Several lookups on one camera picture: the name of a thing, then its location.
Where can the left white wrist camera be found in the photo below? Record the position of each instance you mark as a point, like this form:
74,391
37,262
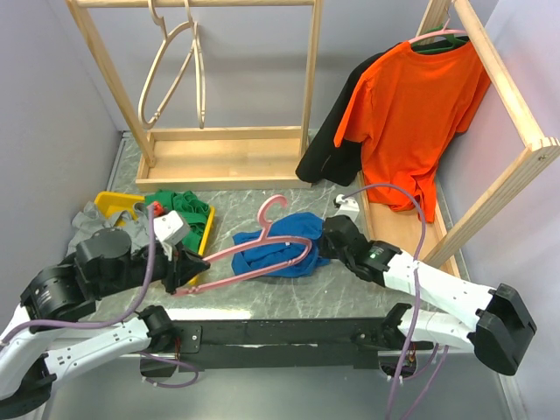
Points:
170,228

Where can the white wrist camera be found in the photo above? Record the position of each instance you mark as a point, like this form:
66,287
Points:
170,228
348,207

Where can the green shirt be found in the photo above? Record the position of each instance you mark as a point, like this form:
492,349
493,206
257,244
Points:
195,212

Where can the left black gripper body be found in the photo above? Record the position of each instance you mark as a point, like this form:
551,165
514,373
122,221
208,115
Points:
136,275

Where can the pink hanger under orange shirt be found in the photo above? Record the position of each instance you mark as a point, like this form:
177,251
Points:
433,35

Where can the green hanger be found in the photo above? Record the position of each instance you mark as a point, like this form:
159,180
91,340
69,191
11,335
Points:
440,43

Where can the yellow plastic tray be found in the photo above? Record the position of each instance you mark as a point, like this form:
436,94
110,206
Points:
111,202

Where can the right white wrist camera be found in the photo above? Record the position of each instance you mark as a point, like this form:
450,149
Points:
348,207

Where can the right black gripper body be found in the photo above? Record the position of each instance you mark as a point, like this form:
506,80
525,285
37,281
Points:
330,251

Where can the middle beige wooden hanger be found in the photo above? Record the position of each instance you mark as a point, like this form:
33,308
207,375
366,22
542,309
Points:
200,75

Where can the right wooden clothes rack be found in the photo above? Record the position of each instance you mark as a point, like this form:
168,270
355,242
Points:
500,180

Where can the orange t-shirt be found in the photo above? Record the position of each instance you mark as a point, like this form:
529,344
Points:
404,111

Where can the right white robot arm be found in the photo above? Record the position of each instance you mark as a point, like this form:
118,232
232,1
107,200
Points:
493,323

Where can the grey shirt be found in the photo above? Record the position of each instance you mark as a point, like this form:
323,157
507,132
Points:
91,220

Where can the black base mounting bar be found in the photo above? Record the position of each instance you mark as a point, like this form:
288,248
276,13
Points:
282,343

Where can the blue tank top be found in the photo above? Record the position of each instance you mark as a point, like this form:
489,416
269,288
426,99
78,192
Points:
307,225

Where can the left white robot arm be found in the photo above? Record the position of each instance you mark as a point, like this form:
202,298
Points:
40,359

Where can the pink hanger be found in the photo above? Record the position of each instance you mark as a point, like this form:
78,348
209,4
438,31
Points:
433,35
264,239

